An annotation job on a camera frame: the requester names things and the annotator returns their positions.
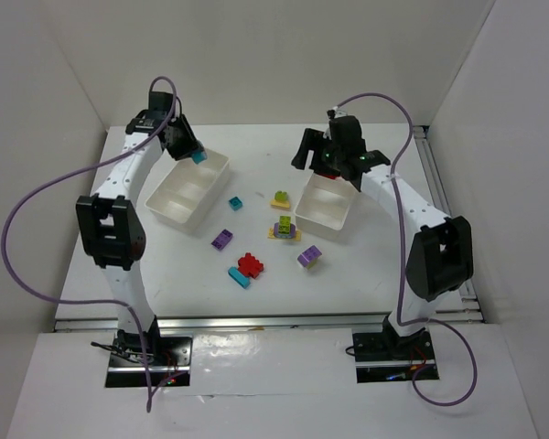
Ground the large teal curved lego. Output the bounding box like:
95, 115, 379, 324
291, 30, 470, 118
191, 150, 208, 165

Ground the yellow lego base piece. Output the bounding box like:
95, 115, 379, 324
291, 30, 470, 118
270, 198, 291, 210

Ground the pale yellow lego plate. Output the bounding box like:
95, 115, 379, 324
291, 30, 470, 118
267, 228, 302, 241

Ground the lime green lego brick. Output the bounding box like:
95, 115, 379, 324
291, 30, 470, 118
275, 215, 293, 234

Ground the purple lego plate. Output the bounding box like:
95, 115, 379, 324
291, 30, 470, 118
210, 229, 233, 251

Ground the green leaf lego piece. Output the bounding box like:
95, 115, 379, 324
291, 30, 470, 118
274, 190, 288, 203

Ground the purple curved lego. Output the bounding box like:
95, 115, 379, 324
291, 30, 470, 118
273, 222, 297, 240

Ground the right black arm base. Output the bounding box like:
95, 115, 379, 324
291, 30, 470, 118
344, 331, 439, 383

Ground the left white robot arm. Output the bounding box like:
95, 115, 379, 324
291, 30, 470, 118
76, 91, 207, 359

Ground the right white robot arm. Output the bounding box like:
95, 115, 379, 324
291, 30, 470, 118
291, 115, 474, 361

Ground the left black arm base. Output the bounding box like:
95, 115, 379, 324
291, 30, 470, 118
91, 334, 193, 389

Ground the left white plastic container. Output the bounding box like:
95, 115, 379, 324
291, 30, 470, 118
145, 149, 230, 234

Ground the white plastic container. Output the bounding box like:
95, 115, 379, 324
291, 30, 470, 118
295, 174, 358, 241
145, 149, 230, 234

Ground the right white plastic container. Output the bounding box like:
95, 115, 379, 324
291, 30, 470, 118
295, 174, 358, 241

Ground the small teal lego brick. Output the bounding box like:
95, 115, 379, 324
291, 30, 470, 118
229, 197, 243, 211

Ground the purple rounded lego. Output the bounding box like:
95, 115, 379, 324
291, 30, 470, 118
297, 245, 322, 269

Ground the red lego cluster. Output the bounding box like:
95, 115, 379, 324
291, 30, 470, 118
238, 252, 264, 279

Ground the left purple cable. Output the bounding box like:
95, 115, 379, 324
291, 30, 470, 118
0, 76, 184, 413

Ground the right side aluminium rail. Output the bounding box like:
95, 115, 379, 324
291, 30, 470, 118
411, 125, 481, 303

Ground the aluminium table rail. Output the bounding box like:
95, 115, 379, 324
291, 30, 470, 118
53, 311, 486, 333

